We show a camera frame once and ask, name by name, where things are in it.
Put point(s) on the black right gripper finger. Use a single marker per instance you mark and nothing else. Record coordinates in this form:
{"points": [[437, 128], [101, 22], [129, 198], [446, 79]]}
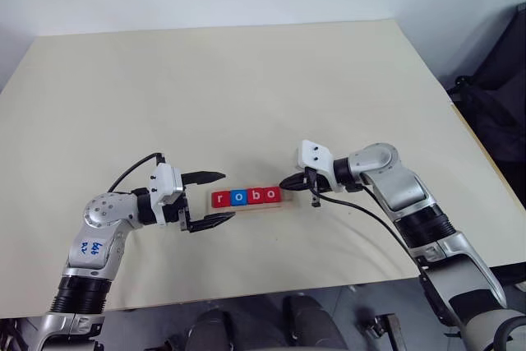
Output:
{"points": [[296, 178], [292, 186]]}

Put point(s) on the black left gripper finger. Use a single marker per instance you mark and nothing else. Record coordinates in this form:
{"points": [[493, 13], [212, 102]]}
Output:
{"points": [[211, 221], [203, 177]]}

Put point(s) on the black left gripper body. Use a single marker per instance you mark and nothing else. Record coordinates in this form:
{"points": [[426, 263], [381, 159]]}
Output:
{"points": [[176, 213]]}

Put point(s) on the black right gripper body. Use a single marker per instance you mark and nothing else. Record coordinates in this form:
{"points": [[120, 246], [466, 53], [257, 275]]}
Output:
{"points": [[312, 180]]}

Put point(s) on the red letter o block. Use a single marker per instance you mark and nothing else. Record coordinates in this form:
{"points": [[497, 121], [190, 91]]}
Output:
{"points": [[271, 195]]}

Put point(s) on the red letter r block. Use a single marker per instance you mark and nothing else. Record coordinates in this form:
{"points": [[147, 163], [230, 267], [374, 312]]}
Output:
{"points": [[220, 199]]}

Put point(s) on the blue letter o block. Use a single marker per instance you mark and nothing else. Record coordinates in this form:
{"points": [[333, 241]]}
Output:
{"points": [[238, 198]]}

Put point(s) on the red letter b block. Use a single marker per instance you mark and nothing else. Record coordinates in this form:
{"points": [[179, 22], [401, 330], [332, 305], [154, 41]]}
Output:
{"points": [[255, 197]]}

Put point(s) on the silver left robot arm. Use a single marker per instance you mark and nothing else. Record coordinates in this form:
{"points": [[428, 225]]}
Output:
{"points": [[98, 236]]}

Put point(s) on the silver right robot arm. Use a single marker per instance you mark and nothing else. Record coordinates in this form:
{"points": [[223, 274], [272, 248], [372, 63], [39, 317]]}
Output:
{"points": [[407, 195]]}

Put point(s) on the wooden block holder strip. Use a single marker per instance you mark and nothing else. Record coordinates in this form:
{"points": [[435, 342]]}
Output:
{"points": [[263, 208]]}

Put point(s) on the dark rounded shape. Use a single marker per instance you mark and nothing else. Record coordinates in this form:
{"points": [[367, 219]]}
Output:
{"points": [[312, 322], [215, 330]]}

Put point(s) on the black fabric chair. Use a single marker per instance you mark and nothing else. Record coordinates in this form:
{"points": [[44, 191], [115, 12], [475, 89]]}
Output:
{"points": [[497, 100]]}

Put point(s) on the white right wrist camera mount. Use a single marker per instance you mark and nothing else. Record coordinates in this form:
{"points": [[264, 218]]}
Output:
{"points": [[316, 158]]}

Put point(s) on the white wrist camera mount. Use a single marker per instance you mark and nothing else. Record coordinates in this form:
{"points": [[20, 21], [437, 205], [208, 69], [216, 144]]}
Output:
{"points": [[166, 186], [316, 158]]}

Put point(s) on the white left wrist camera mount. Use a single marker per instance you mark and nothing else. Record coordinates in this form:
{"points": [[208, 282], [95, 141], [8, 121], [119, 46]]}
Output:
{"points": [[166, 186]]}

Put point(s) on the grey metal bracket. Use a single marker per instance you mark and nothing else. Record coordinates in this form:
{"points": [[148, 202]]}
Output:
{"points": [[384, 332]]}

